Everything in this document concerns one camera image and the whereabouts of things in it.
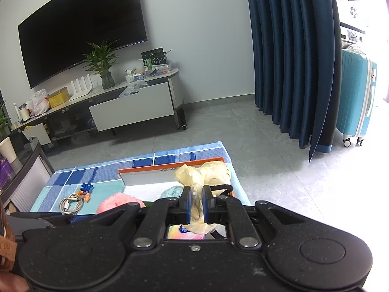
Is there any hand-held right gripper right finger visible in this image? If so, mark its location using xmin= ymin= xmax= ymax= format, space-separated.
xmin=202 ymin=185 xmax=317 ymax=249

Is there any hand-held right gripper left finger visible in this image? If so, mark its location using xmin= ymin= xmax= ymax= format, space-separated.
xmin=74 ymin=185 xmax=193 ymax=249

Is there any white tissue pack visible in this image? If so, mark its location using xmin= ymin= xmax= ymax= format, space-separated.
xmin=168 ymin=224 xmax=213 ymax=238

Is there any cream rubber glove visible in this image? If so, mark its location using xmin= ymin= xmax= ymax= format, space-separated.
xmin=174 ymin=162 xmax=232 ymax=235

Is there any orange and white box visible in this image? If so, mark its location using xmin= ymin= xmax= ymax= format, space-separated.
xmin=118 ymin=156 xmax=235 ymax=203

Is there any pink fluffy ball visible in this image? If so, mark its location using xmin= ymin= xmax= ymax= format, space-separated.
xmin=96 ymin=193 xmax=146 ymax=215

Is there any teal cloth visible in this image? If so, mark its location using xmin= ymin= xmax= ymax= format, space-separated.
xmin=160 ymin=185 xmax=184 ymax=201

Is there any glass table with ribbed base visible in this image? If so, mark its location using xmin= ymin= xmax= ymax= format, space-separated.
xmin=0 ymin=137 xmax=55 ymax=213

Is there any blue checkered tablecloth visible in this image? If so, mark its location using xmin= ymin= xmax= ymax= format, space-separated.
xmin=30 ymin=141 xmax=251 ymax=219

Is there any blue and orange toy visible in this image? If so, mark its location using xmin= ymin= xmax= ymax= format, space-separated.
xmin=77 ymin=182 xmax=93 ymax=203

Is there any purple box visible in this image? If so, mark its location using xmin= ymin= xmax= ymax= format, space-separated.
xmin=0 ymin=158 xmax=13 ymax=189

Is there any leafy green plant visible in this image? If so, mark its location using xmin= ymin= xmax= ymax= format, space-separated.
xmin=0 ymin=100 xmax=9 ymax=142

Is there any grey television stand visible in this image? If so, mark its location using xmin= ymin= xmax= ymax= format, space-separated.
xmin=10 ymin=67 xmax=187 ymax=145

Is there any white crumpled shopping bag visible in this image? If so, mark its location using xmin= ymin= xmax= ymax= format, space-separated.
xmin=26 ymin=89 xmax=51 ymax=117

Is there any yellow box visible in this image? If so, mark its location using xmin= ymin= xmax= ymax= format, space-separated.
xmin=47 ymin=87 xmax=70 ymax=108

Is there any clear plastic bag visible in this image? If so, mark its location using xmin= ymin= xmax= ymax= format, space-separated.
xmin=118 ymin=81 xmax=149 ymax=98

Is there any pile of small items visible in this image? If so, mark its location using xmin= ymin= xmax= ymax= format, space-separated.
xmin=124 ymin=67 xmax=172 ymax=82

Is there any white router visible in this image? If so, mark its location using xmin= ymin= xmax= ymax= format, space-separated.
xmin=69 ymin=77 xmax=93 ymax=101

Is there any black and green box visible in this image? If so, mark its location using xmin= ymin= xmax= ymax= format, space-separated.
xmin=141 ymin=48 xmax=169 ymax=69

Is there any potted plant in glass vase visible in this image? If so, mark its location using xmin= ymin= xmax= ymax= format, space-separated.
xmin=80 ymin=40 xmax=120 ymax=90

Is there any blue curtain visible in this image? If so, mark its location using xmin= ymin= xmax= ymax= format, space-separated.
xmin=244 ymin=0 xmax=341 ymax=165

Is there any teal suitcase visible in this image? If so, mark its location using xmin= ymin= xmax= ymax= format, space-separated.
xmin=336 ymin=44 xmax=378 ymax=147

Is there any black television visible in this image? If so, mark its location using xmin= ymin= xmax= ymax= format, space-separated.
xmin=18 ymin=0 xmax=148 ymax=89

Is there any white appliance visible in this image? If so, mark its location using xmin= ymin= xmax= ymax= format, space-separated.
xmin=339 ymin=21 xmax=367 ymax=51

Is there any black cord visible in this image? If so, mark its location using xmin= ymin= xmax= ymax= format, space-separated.
xmin=210 ymin=184 xmax=234 ymax=197

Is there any coiled grey cable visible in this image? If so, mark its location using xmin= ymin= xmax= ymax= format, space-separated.
xmin=59 ymin=194 xmax=84 ymax=213

